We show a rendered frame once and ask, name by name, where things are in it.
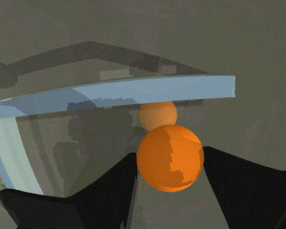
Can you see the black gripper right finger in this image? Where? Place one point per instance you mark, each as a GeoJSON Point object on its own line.
{"type": "Point", "coordinates": [250, 195]}

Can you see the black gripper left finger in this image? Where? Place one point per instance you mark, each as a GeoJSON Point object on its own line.
{"type": "Point", "coordinates": [106, 204]}

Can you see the clear low l-shaped wall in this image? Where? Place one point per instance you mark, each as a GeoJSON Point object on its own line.
{"type": "Point", "coordinates": [14, 156]}

